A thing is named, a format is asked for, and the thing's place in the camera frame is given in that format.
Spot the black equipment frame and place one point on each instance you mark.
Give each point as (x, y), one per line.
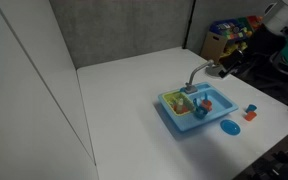
(277, 160)

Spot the grey toy faucet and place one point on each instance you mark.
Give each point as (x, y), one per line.
(191, 88)

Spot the cardboard toy shelf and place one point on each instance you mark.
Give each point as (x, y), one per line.
(214, 45)

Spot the blue scoop brush white bristles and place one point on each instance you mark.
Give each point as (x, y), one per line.
(195, 102)

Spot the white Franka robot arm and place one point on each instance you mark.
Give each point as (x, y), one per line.
(287, 15)

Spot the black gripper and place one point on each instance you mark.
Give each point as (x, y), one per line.
(264, 43)

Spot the small orange toy cup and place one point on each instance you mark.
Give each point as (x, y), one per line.
(250, 116)

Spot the light blue toy sink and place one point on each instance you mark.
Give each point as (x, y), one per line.
(224, 104)

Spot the blue toy plate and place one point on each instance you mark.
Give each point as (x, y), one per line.
(230, 127)

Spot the black vertical pole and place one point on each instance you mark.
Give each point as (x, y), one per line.
(188, 25)

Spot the yellow-green dish rack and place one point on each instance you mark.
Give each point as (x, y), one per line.
(168, 99)

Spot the blue toy spoon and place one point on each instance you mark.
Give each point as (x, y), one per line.
(206, 97)

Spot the small blue toy cup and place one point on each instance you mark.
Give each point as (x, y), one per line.
(251, 108)

